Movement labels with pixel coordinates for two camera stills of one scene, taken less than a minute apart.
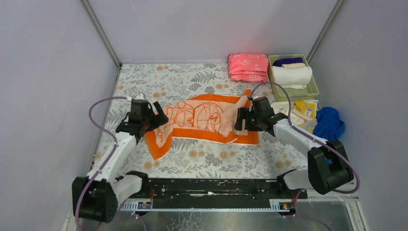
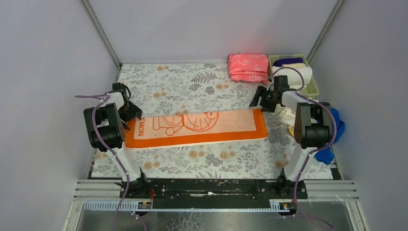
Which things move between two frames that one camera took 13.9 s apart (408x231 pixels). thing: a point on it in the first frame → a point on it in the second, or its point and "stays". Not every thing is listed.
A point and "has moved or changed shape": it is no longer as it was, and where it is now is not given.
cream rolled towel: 294,65 stays
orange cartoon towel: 210,117 has moved or changed shape
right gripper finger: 243,113 → 261,92
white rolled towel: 297,78 stays
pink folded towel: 250,67 stays
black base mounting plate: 218,193 stays
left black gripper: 152,118 → 131,111
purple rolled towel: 279,62 stays
